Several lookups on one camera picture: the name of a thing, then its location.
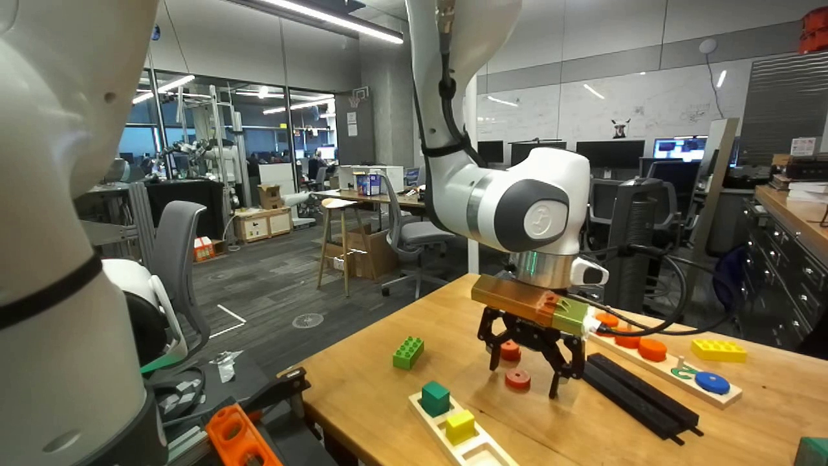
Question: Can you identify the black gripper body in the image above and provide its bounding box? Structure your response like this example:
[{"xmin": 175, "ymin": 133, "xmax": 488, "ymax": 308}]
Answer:
[{"xmin": 488, "ymin": 308, "xmax": 576, "ymax": 355}]

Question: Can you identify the yellow wooden block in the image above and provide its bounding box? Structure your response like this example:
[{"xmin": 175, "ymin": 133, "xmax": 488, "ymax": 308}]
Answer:
[{"xmin": 442, "ymin": 409, "xmax": 478, "ymax": 447}]

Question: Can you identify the teal green wooden block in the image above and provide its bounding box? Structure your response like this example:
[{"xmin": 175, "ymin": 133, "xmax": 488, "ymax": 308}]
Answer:
[{"xmin": 418, "ymin": 381, "xmax": 455, "ymax": 417}]

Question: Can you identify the wooden compartment tray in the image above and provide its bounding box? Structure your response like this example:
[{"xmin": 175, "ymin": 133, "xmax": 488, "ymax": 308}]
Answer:
[{"xmin": 407, "ymin": 386, "xmax": 519, "ymax": 466}]

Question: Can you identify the white vertical pole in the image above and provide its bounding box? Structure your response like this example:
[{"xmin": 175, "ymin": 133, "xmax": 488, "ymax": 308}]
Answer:
[{"xmin": 464, "ymin": 74, "xmax": 483, "ymax": 281}]

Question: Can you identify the green toy brick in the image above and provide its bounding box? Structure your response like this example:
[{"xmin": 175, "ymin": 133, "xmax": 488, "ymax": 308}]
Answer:
[{"xmin": 391, "ymin": 335, "xmax": 426, "ymax": 373}]

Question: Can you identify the grey swivel chair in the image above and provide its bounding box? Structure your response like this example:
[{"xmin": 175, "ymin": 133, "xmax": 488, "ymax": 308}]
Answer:
[{"xmin": 377, "ymin": 172, "xmax": 460, "ymax": 296}]

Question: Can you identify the plain cardboard box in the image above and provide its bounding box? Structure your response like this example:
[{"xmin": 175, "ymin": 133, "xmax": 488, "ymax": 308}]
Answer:
[{"xmin": 332, "ymin": 228, "xmax": 398, "ymax": 283}]

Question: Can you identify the yellow toy brick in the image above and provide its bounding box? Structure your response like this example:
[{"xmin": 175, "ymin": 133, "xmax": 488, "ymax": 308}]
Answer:
[{"xmin": 688, "ymin": 337, "xmax": 750, "ymax": 365}]

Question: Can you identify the black mesh office chair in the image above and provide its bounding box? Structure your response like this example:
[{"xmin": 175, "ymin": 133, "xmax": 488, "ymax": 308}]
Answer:
[{"xmin": 589, "ymin": 177, "xmax": 682, "ymax": 316}]

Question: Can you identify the wooden stool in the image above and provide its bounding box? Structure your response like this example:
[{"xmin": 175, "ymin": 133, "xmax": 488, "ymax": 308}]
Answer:
[{"xmin": 314, "ymin": 195, "xmax": 359, "ymax": 300}]

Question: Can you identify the blue bag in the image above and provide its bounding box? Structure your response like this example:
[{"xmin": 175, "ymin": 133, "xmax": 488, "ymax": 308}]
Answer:
[{"xmin": 712, "ymin": 245, "xmax": 752, "ymax": 318}]

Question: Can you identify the dark computer monitor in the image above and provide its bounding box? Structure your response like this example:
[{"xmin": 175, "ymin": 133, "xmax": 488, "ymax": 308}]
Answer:
[
  {"xmin": 508, "ymin": 141, "xmax": 570, "ymax": 166},
  {"xmin": 575, "ymin": 138, "xmax": 646, "ymax": 180}
]

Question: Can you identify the pale slanted support beam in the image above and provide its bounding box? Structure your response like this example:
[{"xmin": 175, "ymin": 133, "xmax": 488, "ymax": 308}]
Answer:
[{"xmin": 676, "ymin": 115, "xmax": 742, "ymax": 313}]

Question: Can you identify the black drawer workbench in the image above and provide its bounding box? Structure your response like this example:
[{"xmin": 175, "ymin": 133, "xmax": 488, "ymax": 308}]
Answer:
[{"xmin": 734, "ymin": 185, "xmax": 828, "ymax": 357}]

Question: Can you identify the lit computer monitor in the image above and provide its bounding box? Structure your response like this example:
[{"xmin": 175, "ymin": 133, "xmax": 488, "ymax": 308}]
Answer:
[{"xmin": 651, "ymin": 135, "xmax": 708, "ymax": 163}]

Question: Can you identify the low pale cabinet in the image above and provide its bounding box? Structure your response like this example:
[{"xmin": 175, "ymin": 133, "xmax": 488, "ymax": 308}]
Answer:
[{"xmin": 231, "ymin": 204, "xmax": 294, "ymax": 245}]

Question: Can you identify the teal green object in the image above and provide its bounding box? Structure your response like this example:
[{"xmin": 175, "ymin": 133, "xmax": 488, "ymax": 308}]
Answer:
[{"xmin": 792, "ymin": 436, "xmax": 828, "ymax": 466}]

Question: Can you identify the orange plastic holder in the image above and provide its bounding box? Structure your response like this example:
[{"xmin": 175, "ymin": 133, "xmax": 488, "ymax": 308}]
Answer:
[{"xmin": 205, "ymin": 401, "xmax": 285, "ymax": 466}]

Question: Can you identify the grey office chair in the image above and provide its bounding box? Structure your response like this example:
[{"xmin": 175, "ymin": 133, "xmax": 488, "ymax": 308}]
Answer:
[{"xmin": 126, "ymin": 180, "xmax": 215, "ymax": 348}]

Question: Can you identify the grey metal cabinet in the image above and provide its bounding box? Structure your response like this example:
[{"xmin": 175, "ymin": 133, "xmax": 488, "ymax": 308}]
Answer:
[{"xmin": 738, "ymin": 52, "xmax": 828, "ymax": 166}]

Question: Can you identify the ceiling light strip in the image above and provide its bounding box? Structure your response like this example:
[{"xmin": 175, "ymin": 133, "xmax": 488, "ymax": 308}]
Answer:
[{"xmin": 257, "ymin": 0, "xmax": 407, "ymax": 48}]

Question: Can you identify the orange storage bin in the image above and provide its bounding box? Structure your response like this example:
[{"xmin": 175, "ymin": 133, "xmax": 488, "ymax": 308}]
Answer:
[{"xmin": 798, "ymin": 5, "xmax": 828, "ymax": 57}]

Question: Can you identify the wrist mounted camera box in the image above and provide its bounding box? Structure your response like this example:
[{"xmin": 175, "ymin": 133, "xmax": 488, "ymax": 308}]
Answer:
[{"xmin": 469, "ymin": 272, "xmax": 600, "ymax": 343}]

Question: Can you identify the black plastic rail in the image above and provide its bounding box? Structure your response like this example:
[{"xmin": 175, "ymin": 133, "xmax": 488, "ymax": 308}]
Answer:
[{"xmin": 581, "ymin": 351, "xmax": 706, "ymax": 448}]

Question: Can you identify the blue wooden ring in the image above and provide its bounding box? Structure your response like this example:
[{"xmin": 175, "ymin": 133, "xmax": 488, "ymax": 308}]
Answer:
[{"xmin": 694, "ymin": 371, "xmax": 732, "ymax": 397}]

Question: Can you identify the black clamp mount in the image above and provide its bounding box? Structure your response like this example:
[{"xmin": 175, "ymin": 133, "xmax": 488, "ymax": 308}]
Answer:
[{"xmin": 228, "ymin": 365, "xmax": 314, "ymax": 426}]

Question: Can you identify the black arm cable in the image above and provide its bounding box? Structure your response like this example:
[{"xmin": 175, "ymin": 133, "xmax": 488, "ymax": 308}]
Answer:
[{"xmin": 435, "ymin": 0, "xmax": 694, "ymax": 340}]

